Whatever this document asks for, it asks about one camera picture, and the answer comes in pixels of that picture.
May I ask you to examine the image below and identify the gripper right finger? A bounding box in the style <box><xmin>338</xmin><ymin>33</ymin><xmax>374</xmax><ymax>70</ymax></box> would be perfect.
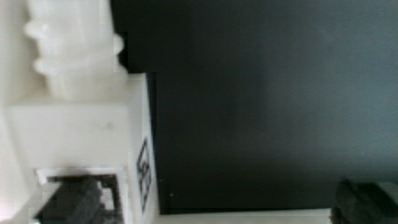
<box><xmin>331</xmin><ymin>179</ymin><xmax>398</xmax><ymax>224</ymax></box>

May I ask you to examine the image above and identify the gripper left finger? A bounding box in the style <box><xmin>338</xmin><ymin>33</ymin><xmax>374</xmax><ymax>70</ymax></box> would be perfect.
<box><xmin>34</xmin><ymin>174</ymin><xmax>125</xmax><ymax>224</ymax></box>

